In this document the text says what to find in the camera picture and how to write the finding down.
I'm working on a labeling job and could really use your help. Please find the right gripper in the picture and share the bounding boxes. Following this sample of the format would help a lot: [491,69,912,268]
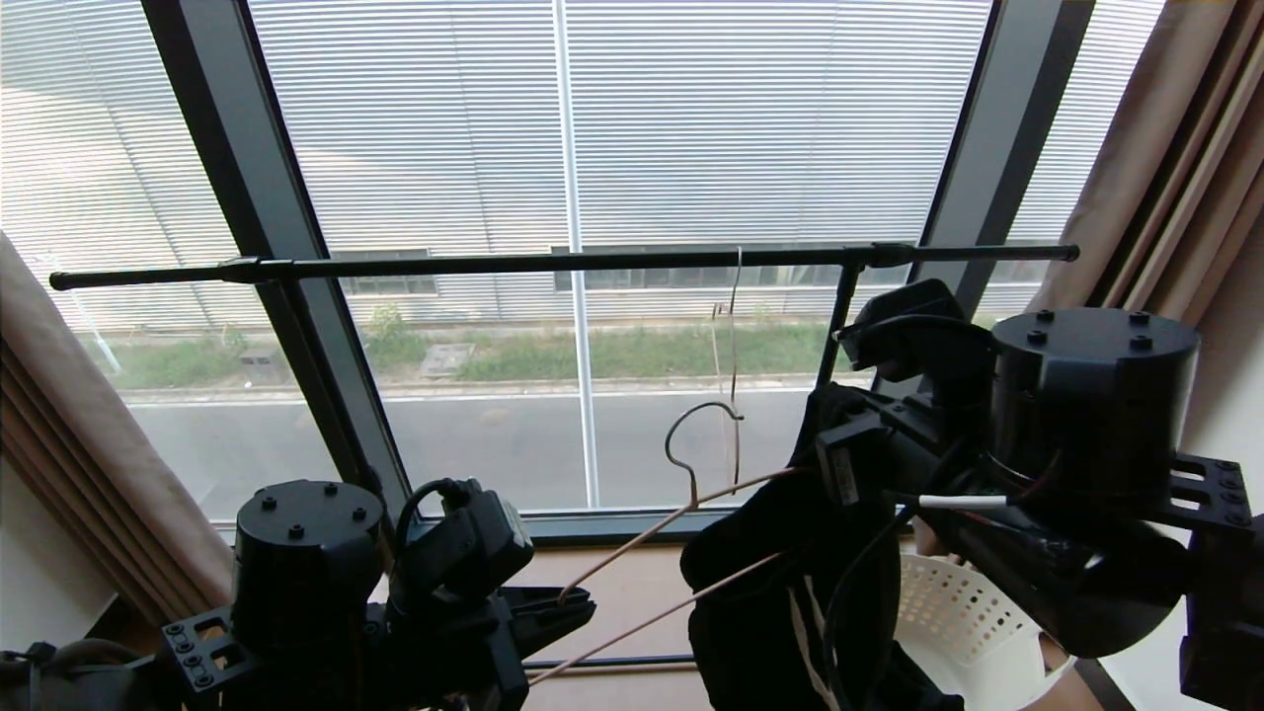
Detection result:
[813,408,990,516]

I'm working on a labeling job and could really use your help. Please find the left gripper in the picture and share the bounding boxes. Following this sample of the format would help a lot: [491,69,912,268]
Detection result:
[368,591,531,711]

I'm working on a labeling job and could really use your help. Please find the black drawstring shorts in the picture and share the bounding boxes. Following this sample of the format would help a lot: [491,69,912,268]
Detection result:
[679,383,905,711]

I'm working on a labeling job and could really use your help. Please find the pink clothes hanger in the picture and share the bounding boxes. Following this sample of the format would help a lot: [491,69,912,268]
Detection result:
[711,247,745,493]
[528,400,816,689]

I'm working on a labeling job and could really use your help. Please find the white laundry basket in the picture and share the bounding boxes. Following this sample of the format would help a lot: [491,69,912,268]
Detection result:
[894,553,1079,711]

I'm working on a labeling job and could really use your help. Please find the black clothes rack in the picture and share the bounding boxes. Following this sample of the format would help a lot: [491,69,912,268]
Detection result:
[49,242,1079,674]

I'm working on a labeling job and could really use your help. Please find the beige curtain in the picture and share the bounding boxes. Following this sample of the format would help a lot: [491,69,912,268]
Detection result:
[1027,0,1264,332]
[0,232,235,630]

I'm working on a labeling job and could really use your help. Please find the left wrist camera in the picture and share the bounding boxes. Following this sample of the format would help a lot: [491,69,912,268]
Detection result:
[388,478,536,618]

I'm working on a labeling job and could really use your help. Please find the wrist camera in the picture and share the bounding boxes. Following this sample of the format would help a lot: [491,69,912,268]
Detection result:
[388,478,536,618]
[834,279,994,388]

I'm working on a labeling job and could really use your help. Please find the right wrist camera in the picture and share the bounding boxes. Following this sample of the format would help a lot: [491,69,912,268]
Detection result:
[834,279,994,388]

